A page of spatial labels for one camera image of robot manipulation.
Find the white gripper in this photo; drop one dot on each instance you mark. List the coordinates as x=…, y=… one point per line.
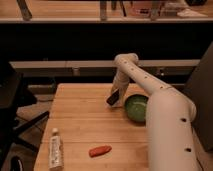
x=118, y=90

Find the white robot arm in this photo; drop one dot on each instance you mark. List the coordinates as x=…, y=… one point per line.
x=169, y=114

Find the green bowl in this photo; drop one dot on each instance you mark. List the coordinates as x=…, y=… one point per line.
x=135, y=107

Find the orange carrot toy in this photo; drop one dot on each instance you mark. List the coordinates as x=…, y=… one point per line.
x=100, y=150

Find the white tube bottle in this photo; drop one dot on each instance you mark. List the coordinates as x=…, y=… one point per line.
x=55, y=151

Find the black office chair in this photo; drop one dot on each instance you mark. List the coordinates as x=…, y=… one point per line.
x=14, y=94

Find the white cloth on shelf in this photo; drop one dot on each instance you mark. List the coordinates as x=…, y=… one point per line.
x=190, y=13

